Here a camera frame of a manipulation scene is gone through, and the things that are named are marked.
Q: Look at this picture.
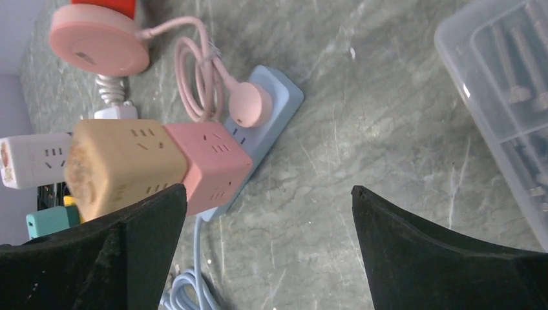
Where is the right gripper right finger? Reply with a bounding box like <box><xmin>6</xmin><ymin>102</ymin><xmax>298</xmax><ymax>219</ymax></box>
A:
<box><xmin>352</xmin><ymin>185</ymin><xmax>547</xmax><ymax>309</ymax></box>

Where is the red cube adapter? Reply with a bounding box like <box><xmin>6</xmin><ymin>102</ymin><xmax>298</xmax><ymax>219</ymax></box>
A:
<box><xmin>70</xmin><ymin>0</ymin><xmax>136</xmax><ymax>19</ymax></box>

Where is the tan wooden cube adapter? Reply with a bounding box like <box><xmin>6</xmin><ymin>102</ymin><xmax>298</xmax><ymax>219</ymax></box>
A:
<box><xmin>65</xmin><ymin>119</ymin><xmax>188</xmax><ymax>222</ymax></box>

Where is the white power strip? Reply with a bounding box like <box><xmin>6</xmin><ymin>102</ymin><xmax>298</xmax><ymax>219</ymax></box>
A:
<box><xmin>94</xmin><ymin>74</ymin><xmax>138</xmax><ymax>119</ymax></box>

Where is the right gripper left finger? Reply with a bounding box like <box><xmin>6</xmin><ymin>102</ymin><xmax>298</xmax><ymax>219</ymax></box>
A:
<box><xmin>1</xmin><ymin>184</ymin><xmax>187</xmax><ymax>309</ymax></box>

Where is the clear plastic screw box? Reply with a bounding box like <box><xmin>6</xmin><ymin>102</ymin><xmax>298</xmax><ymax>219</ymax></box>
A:
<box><xmin>434</xmin><ymin>1</ymin><xmax>547</xmax><ymax>248</ymax></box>

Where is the light blue coiled cable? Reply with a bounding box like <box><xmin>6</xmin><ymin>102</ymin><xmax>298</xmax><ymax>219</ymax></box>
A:
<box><xmin>159</xmin><ymin>214</ymin><xmax>224</xmax><ymax>310</ymax></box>

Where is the white cube adapter with picture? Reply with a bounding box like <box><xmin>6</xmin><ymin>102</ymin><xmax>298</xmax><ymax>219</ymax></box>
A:
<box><xmin>1</xmin><ymin>132</ymin><xmax>72</xmax><ymax>189</ymax></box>

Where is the light blue power strip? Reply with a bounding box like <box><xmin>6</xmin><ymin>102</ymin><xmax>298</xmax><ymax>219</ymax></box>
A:
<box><xmin>199</xmin><ymin>65</ymin><xmax>304</xmax><ymax>222</ymax></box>

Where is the yellow cube adapter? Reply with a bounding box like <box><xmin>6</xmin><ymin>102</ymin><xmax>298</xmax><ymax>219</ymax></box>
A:
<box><xmin>63</xmin><ymin>195</ymin><xmax>76</xmax><ymax>207</ymax></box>

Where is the pink cube adapter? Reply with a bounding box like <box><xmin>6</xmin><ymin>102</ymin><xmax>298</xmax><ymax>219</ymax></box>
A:
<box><xmin>164</xmin><ymin>122</ymin><xmax>253</xmax><ymax>216</ymax></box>

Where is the pink cable with plug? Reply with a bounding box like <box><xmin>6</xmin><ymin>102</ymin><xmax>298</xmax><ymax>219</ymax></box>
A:
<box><xmin>136</xmin><ymin>16</ymin><xmax>275</xmax><ymax>129</ymax></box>

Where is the teal small plug adapter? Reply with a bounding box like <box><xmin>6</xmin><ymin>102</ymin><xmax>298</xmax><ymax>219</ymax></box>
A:
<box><xmin>26</xmin><ymin>205</ymin><xmax>81</xmax><ymax>239</ymax></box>

